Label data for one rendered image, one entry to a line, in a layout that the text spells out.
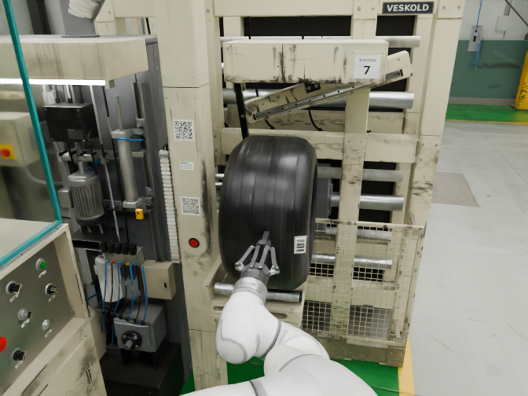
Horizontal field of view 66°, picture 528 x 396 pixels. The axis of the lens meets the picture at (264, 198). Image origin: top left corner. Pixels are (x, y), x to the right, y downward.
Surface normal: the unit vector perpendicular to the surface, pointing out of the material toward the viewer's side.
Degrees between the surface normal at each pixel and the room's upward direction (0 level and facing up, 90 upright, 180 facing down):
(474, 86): 90
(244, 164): 34
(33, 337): 90
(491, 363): 0
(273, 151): 19
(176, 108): 90
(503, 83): 90
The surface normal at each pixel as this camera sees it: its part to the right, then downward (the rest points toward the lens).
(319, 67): -0.18, 0.40
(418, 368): -0.01, -0.91
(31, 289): 0.98, 0.07
